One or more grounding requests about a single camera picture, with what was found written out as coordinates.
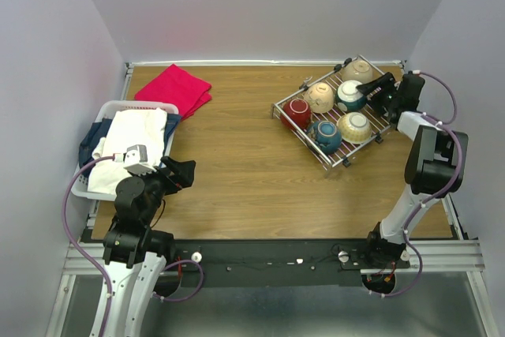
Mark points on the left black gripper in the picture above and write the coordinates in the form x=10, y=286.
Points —
x=184, y=171

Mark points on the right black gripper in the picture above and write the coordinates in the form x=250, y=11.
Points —
x=384, y=80

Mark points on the teal white bowl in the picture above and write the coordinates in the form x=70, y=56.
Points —
x=348, y=98

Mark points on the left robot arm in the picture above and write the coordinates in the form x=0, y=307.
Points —
x=134, y=254

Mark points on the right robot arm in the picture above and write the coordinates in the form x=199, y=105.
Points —
x=434, y=168

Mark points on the plain beige bowl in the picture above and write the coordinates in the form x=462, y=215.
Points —
x=357, y=70

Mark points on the cream striped bowl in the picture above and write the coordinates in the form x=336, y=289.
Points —
x=355, y=128

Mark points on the white laundry basket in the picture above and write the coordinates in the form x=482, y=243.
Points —
x=80, y=187

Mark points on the white cloth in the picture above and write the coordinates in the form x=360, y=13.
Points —
x=129, y=127

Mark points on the beige bowl with drawing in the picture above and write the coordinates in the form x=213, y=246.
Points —
x=320, y=97

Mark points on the red folded cloth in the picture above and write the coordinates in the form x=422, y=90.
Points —
x=178, y=87

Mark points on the navy blue garment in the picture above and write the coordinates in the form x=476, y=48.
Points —
x=100, y=129

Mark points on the red bowl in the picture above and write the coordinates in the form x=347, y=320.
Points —
x=298, y=111

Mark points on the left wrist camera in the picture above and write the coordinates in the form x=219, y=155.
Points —
x=135, y=160

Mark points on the wire dish rack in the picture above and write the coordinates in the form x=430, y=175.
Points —
x=380, y=125

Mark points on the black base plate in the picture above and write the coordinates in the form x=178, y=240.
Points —
x=276, y=262

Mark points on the aluminium frame rail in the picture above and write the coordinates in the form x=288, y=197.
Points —
x=437, y=256

